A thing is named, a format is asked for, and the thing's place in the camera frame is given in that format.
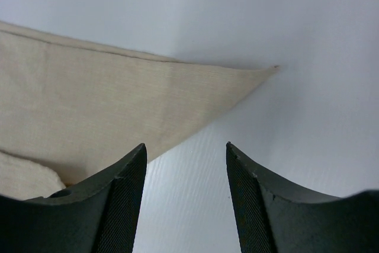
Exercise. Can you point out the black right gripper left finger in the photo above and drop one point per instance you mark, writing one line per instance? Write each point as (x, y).
(98, 214)

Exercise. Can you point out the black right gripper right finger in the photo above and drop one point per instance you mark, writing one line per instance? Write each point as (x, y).
(274, 214)

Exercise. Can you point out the beige cloth napkin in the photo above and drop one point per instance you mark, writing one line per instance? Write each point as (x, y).
(70, 108)

